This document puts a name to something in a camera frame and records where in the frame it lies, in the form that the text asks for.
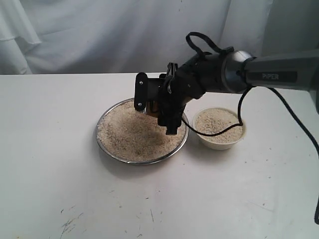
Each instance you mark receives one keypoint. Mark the round metal rice tray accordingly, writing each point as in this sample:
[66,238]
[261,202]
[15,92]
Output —
[134,138]

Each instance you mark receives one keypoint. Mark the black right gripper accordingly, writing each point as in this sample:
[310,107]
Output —
[172,91]

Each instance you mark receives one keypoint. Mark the brown wooden cup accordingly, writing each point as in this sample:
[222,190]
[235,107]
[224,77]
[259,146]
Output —
[152,109]

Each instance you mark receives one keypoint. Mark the white bowl of rice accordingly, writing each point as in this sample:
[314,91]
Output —
[221,126]

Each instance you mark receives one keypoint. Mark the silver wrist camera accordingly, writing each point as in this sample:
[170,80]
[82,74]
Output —
[142,111]

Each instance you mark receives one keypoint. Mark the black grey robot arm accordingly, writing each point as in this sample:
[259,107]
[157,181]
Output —
[233,72]

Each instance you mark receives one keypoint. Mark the white backdrop curtain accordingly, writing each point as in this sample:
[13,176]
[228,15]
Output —
[121,36]

